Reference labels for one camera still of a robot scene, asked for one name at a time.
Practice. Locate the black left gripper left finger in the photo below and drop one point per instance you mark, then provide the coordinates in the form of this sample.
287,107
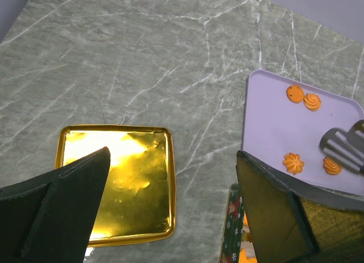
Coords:
49,218

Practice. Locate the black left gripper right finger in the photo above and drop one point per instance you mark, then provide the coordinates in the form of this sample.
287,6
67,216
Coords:
293,221

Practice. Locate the gold tin lid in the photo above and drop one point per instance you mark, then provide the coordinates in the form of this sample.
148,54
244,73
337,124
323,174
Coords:
139,200

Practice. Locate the metal tongs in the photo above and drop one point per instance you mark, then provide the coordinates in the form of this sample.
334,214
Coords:
345,147

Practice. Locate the orange fish cookie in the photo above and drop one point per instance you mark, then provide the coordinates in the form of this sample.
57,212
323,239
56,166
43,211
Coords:
245,223
247,255

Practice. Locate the white paper cup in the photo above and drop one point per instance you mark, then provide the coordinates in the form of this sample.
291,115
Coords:
246,235

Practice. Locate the orange flower cookie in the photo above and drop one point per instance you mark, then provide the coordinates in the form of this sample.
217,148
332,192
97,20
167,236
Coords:
293,163

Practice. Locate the gold green cookie tin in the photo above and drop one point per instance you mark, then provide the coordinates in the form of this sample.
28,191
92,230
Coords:
232,233

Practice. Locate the orange swirl cookie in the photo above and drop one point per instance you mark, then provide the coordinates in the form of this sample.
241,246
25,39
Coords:
331,167
312,101

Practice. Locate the lavender plastic tray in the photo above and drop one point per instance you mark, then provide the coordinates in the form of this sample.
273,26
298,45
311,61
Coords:
274,126

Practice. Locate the orange round chip cookie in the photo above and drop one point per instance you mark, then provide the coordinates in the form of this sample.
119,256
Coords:
295,93

